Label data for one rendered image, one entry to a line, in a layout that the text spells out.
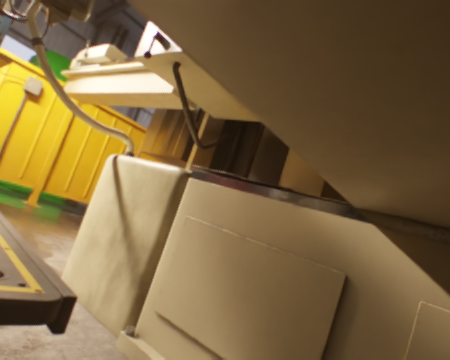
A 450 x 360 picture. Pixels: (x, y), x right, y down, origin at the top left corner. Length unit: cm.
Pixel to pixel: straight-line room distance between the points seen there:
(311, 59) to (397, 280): 58
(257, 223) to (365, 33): 71
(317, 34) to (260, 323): 72
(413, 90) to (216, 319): 77
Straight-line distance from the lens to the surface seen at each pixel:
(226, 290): 90
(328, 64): 25
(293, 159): 160
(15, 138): 349
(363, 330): 77
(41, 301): 43
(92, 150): 379
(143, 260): 113
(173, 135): 218
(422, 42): 22
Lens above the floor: 47
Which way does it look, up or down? 7 degrees up
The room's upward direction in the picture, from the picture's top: 19 degrees clockwise
